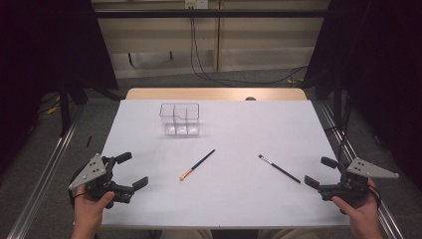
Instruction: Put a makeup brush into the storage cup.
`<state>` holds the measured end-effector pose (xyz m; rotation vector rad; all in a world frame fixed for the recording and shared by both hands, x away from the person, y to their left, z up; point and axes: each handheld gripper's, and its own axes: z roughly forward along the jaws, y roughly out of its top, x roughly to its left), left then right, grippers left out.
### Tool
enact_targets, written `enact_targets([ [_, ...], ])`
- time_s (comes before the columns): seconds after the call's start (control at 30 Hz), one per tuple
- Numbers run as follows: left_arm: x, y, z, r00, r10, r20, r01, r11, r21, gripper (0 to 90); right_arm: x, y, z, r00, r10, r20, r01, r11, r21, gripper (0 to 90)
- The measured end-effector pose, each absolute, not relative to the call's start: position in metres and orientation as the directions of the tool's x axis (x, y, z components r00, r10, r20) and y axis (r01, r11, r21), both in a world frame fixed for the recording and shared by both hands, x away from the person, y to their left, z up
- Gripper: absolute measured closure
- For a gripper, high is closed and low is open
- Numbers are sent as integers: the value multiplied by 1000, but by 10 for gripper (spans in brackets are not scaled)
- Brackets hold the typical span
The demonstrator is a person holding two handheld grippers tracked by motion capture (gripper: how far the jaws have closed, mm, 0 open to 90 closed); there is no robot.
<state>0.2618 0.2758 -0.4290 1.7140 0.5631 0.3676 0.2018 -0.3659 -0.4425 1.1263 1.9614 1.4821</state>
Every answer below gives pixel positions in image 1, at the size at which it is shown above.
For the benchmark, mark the black stand post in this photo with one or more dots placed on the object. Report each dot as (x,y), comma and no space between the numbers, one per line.
(64,106)
(337,96)

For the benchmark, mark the white table mat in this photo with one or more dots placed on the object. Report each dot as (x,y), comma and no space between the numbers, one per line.
(232,199)

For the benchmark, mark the person's right hand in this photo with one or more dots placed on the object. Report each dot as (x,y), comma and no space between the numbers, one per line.
(363,214)

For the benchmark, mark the black curtain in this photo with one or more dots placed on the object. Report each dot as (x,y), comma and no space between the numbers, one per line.
(381,66)
(43,49)

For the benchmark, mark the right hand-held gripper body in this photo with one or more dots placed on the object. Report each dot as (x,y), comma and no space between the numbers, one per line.
(351,186)

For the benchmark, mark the clear plastic organizer box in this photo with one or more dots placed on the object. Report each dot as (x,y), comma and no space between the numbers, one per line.
(179,127)

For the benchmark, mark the white wall socket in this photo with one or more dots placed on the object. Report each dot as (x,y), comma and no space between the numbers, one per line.
(196,4)

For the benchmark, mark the metal floor rail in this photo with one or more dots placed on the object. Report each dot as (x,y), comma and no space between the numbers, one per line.
(341,136)
(43,179)

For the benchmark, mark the black makeup brush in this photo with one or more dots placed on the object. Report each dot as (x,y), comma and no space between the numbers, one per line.
(280,169)

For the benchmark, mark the black horizontal frame bar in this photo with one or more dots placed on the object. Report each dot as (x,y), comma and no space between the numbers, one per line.
(212,13)

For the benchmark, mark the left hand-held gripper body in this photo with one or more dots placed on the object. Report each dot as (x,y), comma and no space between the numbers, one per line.
(94,172)

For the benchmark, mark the small black stick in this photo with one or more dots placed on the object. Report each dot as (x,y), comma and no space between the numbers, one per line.
(88,141)

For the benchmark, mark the gold-ferrule makeup brush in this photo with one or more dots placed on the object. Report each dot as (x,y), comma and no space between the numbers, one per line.
(197,165)

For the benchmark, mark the yellow floor tape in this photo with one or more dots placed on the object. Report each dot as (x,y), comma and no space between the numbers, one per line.
(294,80)

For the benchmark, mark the beige desk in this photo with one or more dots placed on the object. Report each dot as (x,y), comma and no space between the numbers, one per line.
(149,33)

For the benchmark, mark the person's left hand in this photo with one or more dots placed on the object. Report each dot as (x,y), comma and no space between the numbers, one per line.
(88,210)

